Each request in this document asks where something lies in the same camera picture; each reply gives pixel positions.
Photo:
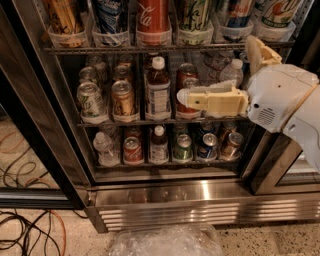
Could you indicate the middle wire shelf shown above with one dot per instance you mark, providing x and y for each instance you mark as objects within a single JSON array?
[{"x": 166, "y": 121}]

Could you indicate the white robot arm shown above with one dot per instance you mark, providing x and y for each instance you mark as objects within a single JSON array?
[{"x": 303, "y": 126}]

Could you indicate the clear water bottle middle shelf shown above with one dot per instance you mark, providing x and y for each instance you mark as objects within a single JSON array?
[{"x": 233, "y": 71}]

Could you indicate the brown tea bottle shelf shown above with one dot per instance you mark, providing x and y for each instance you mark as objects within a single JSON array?
[
  {"x": 158, "y": 152},
  {"x": 158, "y": 87}
]

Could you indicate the blue can bottom shelf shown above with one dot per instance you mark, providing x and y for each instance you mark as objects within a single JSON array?
[{"x": 207, "y": 148}]

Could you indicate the red cola can top shelf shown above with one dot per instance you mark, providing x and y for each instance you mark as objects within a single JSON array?
[{"x": 153, "y": 15}]

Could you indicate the top wire shelf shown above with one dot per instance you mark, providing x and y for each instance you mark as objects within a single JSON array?
[{"x": 143, "y": 49}]

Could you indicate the gold can top shelf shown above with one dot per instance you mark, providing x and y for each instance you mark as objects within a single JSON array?
[{"x": 64, "y": 16}]

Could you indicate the wire shelf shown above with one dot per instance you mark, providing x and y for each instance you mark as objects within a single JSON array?
[
  {"x": 166, "y": 121},
  {"x": 143, "y": 49}
]

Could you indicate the fridge glass door left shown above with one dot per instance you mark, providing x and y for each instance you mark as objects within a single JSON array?
[{"x": 35, "y": 95}]

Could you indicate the white green can middle shelf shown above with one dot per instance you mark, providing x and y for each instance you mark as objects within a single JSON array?
[{"x": 90, "y": 98}]

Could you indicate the red cola can bottom shelf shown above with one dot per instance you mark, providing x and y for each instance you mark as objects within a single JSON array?
[{"x": 132, "y": 151}]

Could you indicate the gold can bottom shelf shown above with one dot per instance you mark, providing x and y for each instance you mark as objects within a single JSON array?
[{"x": 230, "y": 149}]

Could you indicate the clear water bottle shelf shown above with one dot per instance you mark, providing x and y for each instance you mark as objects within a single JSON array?
[
  {"x": 233, "y": 71},
  {"x": 108, "y": 154}
]

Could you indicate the clear water bottle bottom shelf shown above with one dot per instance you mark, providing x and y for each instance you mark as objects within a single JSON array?
[{"x": 108, "y": 154}]

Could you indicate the red cola can shelf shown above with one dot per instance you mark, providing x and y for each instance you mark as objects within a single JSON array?
[
  {"x": 153, "y": 15},
  {"x": 187, "y": 83},
  {"x": 132, "y": 151}
]

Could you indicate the gold can middle shelf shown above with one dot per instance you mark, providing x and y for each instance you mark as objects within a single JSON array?
[{"x": 123, "y": 98}]

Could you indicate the brown tea bottle bottom shelf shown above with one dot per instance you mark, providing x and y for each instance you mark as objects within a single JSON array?
[{"x": 158, "y": 152}]

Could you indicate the brown tea bottle middle shelf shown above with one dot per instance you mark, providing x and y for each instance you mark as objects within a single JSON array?
[{"x": 158, "y": 87}]

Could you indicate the stainless steel fridge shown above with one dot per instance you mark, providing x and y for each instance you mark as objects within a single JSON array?
[{"x": 258, "y": 187}]

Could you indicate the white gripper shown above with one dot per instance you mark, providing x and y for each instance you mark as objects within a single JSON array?
[{"x": 278, "y": 95}]

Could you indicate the clear plastic bag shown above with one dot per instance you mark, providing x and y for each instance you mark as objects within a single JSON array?
[{"x": 174, "y": 240}]

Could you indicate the green can bottom shelf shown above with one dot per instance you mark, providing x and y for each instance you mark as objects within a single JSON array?
[{"x": 182, "y": 148}]

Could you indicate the red cola can middle shelf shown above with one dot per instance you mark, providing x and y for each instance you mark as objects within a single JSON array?
[{"x": 187, "y": 83}]

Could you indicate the gold can shelf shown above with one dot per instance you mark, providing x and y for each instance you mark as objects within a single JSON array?
[
  {"x": 64, "y": 16},
  {"x": 123, "y": 98},
  {"x": 230, "y": 149}
]

